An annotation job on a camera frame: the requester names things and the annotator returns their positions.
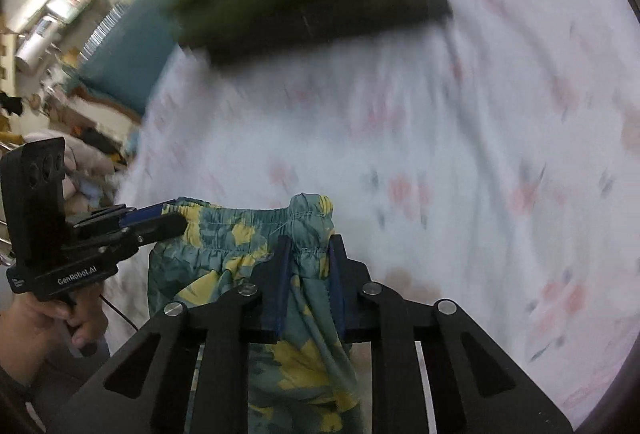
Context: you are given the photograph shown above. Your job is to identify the teal yellow floral pants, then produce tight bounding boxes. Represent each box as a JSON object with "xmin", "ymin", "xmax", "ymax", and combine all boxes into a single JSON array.
[{"xmin": 148, "ymin": 194, "xmax": 364, "ymax": 433}]

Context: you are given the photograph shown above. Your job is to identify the white appliance on counter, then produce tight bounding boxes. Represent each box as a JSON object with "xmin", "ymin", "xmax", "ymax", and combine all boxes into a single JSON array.
[{"xmin": 15, "ymin": 24, "xmax": 58, "ymax": 74}]

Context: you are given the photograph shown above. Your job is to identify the pink cloth on rack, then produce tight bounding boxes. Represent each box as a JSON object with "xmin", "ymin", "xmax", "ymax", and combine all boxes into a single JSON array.
[{"xmin": 23, "ymin": 128, "xmax": 116, "ymax": 215}]

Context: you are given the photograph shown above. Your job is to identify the teal pillow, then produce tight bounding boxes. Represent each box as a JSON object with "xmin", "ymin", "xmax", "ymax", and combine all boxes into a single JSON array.
[{"xmin": 72, "ymin": 0, "xmax": 176, "ymax": 120}]

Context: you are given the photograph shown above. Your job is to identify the white floral bed sheet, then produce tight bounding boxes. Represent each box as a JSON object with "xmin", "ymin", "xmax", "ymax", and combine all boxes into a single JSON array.
[{"xmin": 118, "ymin": 0, "xmax": 639, "ymax": 433}]

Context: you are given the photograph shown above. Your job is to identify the person's left hand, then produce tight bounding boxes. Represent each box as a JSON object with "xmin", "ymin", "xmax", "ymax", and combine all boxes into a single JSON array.
[{"xmin": 1, "ymin": 282, "xmax": 107, "ymax": 388}]

